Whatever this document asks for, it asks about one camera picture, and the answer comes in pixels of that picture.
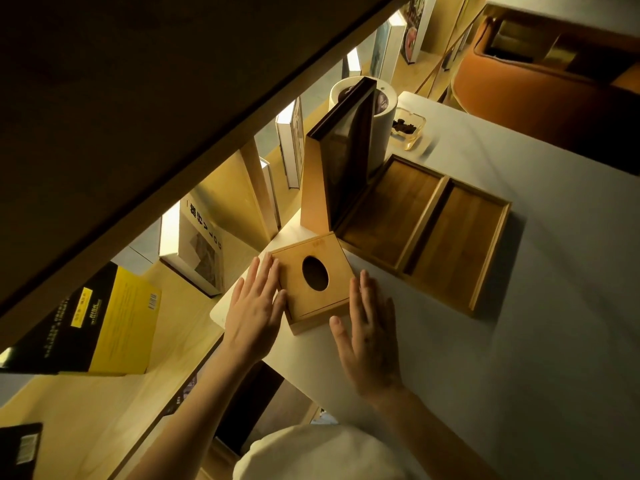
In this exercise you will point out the person's right hand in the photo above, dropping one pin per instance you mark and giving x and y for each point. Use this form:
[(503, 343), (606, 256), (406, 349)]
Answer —
[(372, 354)]

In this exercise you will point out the person's left hand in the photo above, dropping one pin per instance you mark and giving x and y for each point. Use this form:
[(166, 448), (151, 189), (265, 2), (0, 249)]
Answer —
[(250, 324)]

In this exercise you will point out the person's right middle finger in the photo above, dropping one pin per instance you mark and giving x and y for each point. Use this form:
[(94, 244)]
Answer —
[(367, 297)]

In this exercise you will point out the person's right thumb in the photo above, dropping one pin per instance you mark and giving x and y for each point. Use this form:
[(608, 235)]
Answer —
[(340, 337)]

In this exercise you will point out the person's left thumb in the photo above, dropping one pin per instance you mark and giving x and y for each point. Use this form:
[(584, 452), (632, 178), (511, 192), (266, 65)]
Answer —
[(279, 307)]

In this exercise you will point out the person's left middle finger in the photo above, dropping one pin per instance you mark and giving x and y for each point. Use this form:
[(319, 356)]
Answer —
[(263, 274)]

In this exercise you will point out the person's left little finger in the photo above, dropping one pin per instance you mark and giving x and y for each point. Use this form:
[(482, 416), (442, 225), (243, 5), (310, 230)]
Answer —
[(236, 292)]

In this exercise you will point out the person's right little finger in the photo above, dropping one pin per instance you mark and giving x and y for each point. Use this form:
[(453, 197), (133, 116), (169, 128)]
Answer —
[(391, 317)]

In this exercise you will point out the wooden tissue box oval hole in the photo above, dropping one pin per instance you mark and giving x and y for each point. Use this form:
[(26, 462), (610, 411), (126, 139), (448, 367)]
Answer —
[(327, 254)]

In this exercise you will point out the person's left forearm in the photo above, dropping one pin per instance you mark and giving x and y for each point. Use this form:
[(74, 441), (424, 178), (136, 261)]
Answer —
[(195, 414)]

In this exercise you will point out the person's right forearm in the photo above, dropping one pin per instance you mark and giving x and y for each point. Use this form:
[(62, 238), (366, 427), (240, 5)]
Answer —
[(430, 439)]

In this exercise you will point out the white book with grey picture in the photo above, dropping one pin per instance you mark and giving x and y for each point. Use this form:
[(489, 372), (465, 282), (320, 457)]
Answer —
[(200, 249)]

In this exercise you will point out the thin white book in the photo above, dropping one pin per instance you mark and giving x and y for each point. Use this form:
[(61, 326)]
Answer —
[(270, 194)]

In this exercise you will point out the wooden two-compartment tray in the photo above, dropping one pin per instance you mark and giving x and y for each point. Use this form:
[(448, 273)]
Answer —
[(450, 244)]

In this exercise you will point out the dark brown chair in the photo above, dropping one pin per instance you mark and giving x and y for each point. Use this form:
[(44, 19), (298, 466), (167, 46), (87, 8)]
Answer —
[(260, 404)]

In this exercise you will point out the dark magazine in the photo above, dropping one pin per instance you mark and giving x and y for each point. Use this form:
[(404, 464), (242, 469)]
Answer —
[(184, 392)]

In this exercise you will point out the person's white shirt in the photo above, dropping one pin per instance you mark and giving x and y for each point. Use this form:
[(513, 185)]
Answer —
[(320, 454)]

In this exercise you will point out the yellow and black book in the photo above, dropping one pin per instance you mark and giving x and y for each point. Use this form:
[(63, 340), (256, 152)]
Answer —
[(120, 324)]

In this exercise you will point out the thick white hardcover book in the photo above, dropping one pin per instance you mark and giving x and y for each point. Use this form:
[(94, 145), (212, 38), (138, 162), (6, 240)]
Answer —
[(290, 144)]

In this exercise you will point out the dark framed wooden stand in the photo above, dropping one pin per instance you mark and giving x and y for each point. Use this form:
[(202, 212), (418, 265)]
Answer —
[(345, 149)]

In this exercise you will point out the clear glass ashtray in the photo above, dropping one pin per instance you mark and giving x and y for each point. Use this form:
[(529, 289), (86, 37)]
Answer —
[(412, 137)]

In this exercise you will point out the white cylindrical container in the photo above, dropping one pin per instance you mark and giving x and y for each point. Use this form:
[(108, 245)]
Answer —
[(385, 129)]

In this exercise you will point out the dark dried pieces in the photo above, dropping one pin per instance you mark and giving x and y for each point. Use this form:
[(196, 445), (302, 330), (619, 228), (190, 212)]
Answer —
[(404, 127)]

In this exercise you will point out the light wooden bookshelf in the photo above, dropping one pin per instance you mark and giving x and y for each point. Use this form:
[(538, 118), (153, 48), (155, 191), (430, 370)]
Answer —
[(95, 419)]

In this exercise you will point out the small white book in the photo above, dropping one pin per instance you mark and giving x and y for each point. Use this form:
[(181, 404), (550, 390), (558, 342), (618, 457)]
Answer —
[(352, 63)]

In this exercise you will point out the large pale blue book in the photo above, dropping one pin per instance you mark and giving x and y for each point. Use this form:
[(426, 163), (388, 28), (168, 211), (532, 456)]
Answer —
[(387, 47)]

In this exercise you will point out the orange armchair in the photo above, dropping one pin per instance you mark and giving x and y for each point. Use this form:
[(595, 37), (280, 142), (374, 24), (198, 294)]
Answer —
[(525, 99)]

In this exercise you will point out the black book with barcode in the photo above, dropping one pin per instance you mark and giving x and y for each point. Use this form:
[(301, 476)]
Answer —
[(20, 452)]

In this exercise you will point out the colourful cover book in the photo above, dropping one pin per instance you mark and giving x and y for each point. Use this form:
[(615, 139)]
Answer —
[(415, 29)]

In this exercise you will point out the brown cushion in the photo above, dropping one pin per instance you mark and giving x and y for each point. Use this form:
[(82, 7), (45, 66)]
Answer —
[(525, 42)]

